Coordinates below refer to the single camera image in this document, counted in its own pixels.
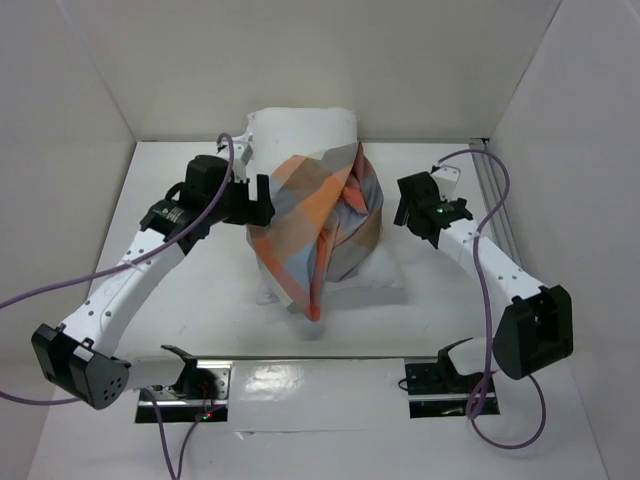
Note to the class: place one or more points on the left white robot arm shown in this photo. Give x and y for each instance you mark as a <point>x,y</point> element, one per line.
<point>77,355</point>

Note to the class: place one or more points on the white pillow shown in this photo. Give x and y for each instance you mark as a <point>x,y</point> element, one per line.
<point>279,133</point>

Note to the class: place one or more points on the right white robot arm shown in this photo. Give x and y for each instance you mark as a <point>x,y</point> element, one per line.
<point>532,325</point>

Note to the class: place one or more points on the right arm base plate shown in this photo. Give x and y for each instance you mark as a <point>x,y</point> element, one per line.
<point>435,389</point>

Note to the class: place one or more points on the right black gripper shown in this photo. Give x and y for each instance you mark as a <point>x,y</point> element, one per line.
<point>410,211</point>

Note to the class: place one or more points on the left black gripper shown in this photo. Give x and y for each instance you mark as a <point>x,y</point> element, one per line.
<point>257,213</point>

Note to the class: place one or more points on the checkered orange grey pillowcase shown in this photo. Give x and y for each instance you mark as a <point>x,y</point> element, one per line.
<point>327,222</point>

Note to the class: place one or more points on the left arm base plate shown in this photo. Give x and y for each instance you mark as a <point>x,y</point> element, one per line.
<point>179,387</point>

